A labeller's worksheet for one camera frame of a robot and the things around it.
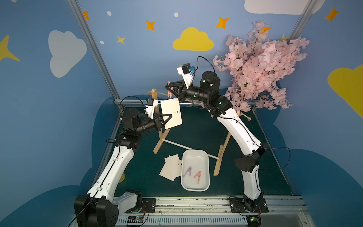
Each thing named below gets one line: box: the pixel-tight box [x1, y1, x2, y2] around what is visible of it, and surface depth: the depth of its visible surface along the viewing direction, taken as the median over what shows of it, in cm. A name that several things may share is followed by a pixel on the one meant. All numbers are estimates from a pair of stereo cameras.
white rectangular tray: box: [180, 149, 211, 192], surface depth 88 cm
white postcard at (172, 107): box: [160, 97, 183, 130], surface depth 69 cm
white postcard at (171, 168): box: [159, 155, 182, 182], surface depth 91 cm
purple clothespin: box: [182, 166, 192, 178], surface depth 88 cm
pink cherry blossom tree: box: [212, 20, 310, 113], surface depth 78 cm
